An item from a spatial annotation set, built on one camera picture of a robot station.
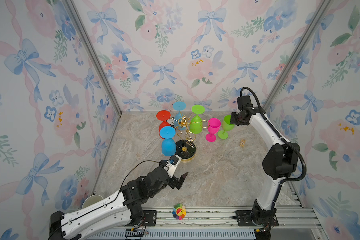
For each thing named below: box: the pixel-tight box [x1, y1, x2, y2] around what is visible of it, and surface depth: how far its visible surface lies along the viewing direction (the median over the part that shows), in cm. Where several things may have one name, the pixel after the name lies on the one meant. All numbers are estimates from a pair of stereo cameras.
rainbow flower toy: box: [172, 203, 187, 220], surface depth 77 cm
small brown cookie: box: [239, 139, 246, 148], surface depth 105 cm
